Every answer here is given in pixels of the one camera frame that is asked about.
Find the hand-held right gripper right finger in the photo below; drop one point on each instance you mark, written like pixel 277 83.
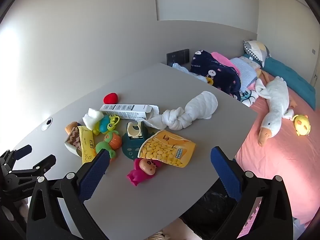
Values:
pixel 225 172

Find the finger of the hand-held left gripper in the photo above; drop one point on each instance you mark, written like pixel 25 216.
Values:
pixel 47 161
pixel 23 151

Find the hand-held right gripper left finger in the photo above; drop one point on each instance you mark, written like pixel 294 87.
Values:
pixel 96 172

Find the green orange dinosaur toy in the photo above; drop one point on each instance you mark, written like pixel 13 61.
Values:
pixel 111 142

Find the black trash bag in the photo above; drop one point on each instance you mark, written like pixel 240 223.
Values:
pixel 207 212

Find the teal cardboard tape dispenser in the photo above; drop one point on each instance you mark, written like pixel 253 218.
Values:
pixel 132 142

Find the yellow snack bag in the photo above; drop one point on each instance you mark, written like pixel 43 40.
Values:
pixel 165 150

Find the yellow wrapper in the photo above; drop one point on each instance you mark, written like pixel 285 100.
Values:
pixel 87 145

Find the brown patterned paper cup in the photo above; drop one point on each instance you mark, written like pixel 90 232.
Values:
pixel 73 140

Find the white desk grommet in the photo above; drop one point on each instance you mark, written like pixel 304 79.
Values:
pixel 47 124

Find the brown plush toy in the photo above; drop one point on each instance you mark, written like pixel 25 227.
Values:
pixel 70 127

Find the pink doll figure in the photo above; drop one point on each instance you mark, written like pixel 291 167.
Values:
pixel 141 171

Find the blue green frog toy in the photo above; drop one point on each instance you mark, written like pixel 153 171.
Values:
pixel 106 125

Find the pink bed sheet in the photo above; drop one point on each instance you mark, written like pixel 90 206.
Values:
pixel 275 162

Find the white carton box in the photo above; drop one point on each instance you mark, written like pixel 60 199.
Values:
pixel 125 111

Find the white knotted towel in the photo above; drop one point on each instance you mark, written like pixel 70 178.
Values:
pixel 180 117

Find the red plush toy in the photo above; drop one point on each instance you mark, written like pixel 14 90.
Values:
pixel 110 98

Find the white cartoon printed cloth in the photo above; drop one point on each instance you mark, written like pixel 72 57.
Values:
pixel 248 98

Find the white goose plush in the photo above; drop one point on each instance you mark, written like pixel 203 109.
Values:
pixel 276 100

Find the yellow chick plush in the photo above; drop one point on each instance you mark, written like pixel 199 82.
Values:
pixel 302 125

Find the navy printed blanket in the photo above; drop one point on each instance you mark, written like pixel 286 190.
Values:
pixel 220 78

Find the light blue dotted blanket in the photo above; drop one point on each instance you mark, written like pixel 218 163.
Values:
pixel 246 76

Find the yellow striped plush toy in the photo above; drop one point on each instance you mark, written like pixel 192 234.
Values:
pixel 263 76

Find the white baby cloth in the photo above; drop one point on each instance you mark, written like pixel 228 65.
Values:
pixel 186 71

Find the pink plush cloth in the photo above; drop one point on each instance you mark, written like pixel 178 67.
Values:
pixel 222 58

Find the white dotted cloth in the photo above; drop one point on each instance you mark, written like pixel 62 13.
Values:
pixel 252 61

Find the teal bolster cushion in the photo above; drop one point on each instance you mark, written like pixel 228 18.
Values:
pixel 287 76

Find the patchwork pillow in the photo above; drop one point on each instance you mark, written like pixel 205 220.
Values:
pixel 257 50

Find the white wardrobe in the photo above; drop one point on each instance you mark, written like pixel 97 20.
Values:
pixel 287 17

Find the dark wall switch panel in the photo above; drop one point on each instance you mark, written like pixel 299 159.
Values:
pixel 178 57

